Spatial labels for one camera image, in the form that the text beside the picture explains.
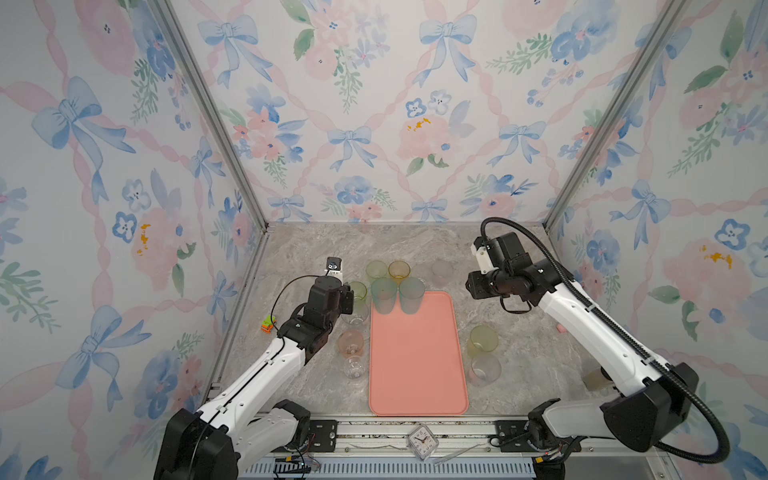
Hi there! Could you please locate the clear glass column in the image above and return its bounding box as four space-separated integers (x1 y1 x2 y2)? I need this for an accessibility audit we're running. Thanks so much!
341 299 370 329

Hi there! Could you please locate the teal textured cup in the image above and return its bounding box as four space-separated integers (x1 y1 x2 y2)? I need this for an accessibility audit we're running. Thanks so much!
371 278 398 315
399 277 426 315

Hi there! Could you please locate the yellow green cup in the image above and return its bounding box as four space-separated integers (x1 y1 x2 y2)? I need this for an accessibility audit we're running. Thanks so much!
467 325 499 357

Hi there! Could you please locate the clear pinkish cup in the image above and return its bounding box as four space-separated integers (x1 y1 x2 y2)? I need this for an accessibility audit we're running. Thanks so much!
468 353 502 388

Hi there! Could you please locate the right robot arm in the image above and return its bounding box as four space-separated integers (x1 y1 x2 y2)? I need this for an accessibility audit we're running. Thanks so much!
465 269 699 452

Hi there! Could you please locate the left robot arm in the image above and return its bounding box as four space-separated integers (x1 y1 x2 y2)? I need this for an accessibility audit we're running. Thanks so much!
153 274 355 479

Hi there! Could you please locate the pink rectangular tray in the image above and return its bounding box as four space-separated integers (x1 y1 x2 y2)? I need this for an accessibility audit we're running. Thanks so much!
369 291 469 417

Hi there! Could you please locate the bright green glass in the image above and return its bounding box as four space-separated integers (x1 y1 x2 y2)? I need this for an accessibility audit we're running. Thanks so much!
349 281 368 301

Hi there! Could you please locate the pink tinted glass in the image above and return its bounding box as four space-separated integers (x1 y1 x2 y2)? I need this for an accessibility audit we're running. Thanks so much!
336 329 365 359

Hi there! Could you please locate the light green textured cup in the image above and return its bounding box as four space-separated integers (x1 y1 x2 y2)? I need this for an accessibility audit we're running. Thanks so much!
365 260 389 283

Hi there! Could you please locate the clear textured cup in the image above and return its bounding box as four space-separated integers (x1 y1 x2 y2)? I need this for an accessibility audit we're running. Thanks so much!
431 259 454 287

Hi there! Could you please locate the orange green toy block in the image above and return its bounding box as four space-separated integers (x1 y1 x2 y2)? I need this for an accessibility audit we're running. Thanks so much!
261 316 275 334

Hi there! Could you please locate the small clear glass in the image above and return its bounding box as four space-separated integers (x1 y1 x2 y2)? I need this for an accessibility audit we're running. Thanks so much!
342 356 367 380

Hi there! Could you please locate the amber yellow cup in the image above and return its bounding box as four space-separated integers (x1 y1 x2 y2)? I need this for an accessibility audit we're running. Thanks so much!
388 260 411 284

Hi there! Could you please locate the small white clock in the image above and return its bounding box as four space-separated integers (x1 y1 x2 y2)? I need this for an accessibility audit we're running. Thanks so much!
406 424 439 461

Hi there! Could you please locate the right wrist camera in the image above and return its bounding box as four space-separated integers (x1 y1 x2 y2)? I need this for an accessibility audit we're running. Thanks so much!
471 233 533 274

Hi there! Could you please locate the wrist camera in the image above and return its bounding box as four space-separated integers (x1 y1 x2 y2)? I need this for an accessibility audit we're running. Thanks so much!
471 233 533 274
326 256 343 280

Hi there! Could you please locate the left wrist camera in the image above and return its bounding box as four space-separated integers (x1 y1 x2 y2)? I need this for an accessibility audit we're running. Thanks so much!
326 256 343 280

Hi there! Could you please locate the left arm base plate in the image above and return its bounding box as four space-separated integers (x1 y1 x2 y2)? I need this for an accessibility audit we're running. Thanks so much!
273 419 339 453

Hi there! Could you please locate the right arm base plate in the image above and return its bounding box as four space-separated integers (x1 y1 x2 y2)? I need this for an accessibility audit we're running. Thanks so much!
494 418 582 455

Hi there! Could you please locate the aluminium front rail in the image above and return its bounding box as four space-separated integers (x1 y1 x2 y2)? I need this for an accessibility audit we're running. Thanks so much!
161 413 667 480

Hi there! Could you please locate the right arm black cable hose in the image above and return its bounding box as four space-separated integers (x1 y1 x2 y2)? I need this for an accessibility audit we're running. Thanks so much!
479 217 731 464

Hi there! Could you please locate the left corner aluminium post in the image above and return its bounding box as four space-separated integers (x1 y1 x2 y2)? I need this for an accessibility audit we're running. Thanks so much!
148 0 268 234

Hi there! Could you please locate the corner aluminium post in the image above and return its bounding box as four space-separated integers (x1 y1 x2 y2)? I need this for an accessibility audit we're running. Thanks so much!
543 0 690 233
148 0 268 234

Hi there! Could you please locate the right corner aluminium post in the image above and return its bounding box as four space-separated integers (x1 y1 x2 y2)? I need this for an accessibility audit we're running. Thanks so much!
543 0 690 233

